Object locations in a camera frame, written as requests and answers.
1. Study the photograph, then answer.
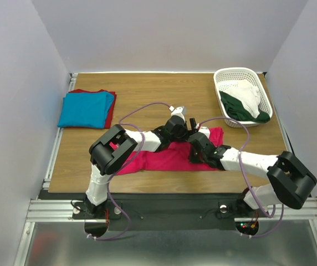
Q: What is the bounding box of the pink t-shirt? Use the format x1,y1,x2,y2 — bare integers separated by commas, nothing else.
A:
118,142,214,175

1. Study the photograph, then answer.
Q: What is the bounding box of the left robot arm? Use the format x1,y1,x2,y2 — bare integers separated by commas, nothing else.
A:
84,115,197,218

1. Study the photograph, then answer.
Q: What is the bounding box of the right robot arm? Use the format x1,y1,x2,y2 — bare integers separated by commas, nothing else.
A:
188,132,317,216

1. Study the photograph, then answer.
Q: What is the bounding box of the dark green t-shirt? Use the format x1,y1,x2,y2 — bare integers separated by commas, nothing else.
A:
219,91,270,124

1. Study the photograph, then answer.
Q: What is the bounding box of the white t-shirt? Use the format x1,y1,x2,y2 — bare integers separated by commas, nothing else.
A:
224,80,261,118

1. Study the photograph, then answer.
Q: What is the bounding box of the dark red folded t-shirt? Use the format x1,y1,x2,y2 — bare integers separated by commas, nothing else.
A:
69,88,117,129

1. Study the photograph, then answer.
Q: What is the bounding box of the blue folded t-shirt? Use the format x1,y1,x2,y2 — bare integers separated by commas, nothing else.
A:
57,91,114,129

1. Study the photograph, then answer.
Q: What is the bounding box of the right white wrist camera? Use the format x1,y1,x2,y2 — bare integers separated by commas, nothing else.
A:
197,126,211,139

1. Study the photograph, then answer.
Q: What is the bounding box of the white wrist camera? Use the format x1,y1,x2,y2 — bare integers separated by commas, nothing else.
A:
169,106,186,119
197,126,211,139

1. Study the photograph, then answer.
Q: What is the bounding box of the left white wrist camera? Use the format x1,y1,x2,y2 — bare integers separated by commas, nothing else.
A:
169,106,186,119

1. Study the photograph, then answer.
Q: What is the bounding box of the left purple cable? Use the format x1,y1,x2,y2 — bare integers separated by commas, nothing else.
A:
85,102,175,241

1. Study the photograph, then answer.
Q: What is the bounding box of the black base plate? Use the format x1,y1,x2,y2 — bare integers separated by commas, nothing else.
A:
73,193,261,231

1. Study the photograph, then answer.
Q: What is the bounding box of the aluminium frame rail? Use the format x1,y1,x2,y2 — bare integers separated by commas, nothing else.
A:
15,73,317,265

